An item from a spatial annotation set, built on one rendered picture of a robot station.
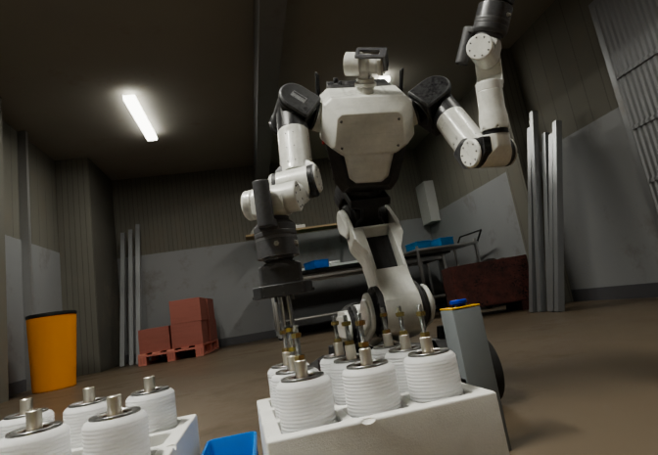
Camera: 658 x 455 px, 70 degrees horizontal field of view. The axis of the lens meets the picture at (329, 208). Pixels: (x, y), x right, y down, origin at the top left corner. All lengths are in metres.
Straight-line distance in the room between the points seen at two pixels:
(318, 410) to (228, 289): 7.07
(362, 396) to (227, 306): 7.04
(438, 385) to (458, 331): 0.26
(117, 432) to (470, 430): 0.55
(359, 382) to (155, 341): 5.79
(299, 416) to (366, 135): 0.81
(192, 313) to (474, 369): 5.50
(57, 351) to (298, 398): 4.63
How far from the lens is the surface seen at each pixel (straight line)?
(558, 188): 4.69
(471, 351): 1.14
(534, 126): 5.14
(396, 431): 0.84
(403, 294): 1.33
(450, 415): 0.87
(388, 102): 1.37
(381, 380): 0.85
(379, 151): 1.38
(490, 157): 1.27
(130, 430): 0.84
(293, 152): 1.29
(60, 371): 5.38
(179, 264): 7.97
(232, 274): 7.87
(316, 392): 0.83
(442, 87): 1.45
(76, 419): 1.10
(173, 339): 6.48
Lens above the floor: 0.37
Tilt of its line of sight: 11 degrees up
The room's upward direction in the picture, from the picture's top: 9 degrees counter-clockwise
